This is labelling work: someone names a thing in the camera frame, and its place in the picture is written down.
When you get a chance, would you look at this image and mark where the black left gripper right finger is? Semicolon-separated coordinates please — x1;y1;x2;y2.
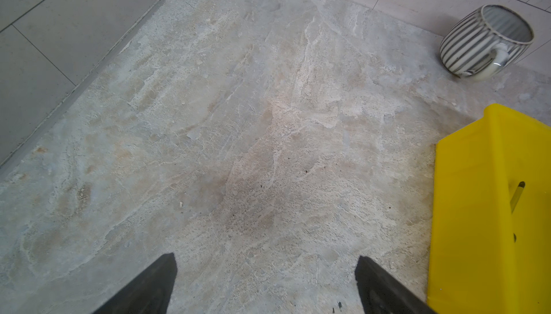
354;256;436;314

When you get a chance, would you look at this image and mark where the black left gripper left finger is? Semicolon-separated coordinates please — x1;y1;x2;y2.
93;253;178;314

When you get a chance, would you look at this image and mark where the yellow plastic bin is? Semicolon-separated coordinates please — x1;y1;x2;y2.
428;104;550;313

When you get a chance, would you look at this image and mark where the striped ceramic mug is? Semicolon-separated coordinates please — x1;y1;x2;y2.
439;4;535;81

